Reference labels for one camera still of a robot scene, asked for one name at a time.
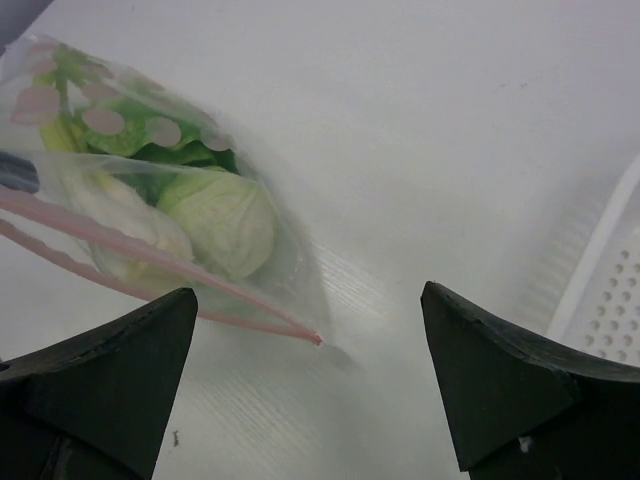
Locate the white perforated plastic basket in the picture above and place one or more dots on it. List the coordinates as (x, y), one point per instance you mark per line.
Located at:
(598, 311)

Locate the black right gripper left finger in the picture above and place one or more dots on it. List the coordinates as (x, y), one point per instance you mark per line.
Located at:
(96, 406)

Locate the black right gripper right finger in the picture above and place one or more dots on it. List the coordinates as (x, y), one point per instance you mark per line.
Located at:
(522, 406)

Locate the clear pink-dotted zip bag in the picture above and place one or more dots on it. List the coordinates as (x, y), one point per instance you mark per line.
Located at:
(96, 217)

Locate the green fake lettuce leaf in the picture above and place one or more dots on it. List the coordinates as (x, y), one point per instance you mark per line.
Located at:
(108, 109)

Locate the pale green fake cabbage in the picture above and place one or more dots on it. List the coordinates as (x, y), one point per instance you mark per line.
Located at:
(229, 219)

